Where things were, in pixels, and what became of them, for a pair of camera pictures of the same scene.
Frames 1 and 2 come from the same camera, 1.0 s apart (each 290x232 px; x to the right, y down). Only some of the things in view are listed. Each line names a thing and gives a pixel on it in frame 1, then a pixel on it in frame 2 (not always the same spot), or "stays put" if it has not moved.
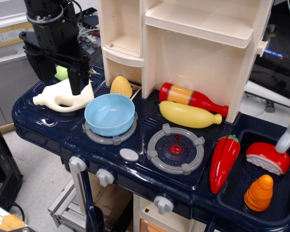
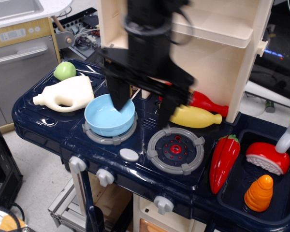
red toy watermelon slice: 265,156 stays put
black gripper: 58,39 -> 148,58
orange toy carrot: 258,196 stays put
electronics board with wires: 89,35 stays put
